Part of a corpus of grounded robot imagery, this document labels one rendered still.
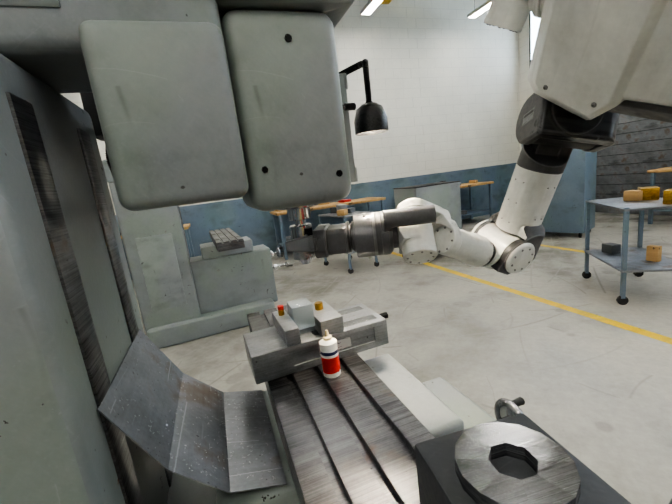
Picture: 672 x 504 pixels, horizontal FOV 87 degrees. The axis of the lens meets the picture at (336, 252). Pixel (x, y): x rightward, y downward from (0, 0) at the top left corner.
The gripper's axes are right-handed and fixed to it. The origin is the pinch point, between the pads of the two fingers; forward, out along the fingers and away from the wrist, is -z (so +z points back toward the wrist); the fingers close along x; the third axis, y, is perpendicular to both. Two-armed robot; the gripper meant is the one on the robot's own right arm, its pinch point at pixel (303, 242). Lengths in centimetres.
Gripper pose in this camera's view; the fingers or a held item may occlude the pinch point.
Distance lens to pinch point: 73.2
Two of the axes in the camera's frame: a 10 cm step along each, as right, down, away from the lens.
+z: 9.9, -1.1, -1.2
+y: 1.3, 9.7, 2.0
